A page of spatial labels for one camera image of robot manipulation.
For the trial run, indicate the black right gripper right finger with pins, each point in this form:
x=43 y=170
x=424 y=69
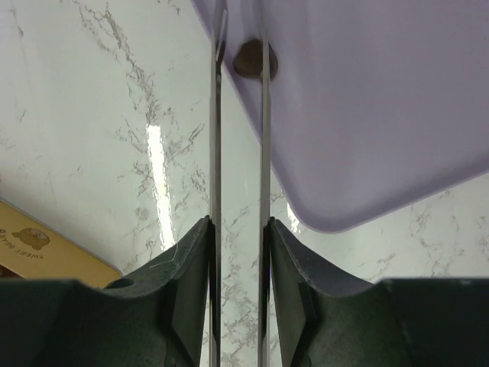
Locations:
x=328 y=317

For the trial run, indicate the lavender plastic tray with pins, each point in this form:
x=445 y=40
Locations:
x=375 y=105

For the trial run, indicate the silver tin lid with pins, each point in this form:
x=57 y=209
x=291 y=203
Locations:
x=31 y=251

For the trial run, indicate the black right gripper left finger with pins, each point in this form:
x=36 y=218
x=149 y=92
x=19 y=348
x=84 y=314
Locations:
x=153 y=316

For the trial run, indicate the milk brown chocolate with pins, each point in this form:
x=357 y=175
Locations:
x=248 y=61

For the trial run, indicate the metal tongs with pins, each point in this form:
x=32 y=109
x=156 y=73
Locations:
x=239 y=205

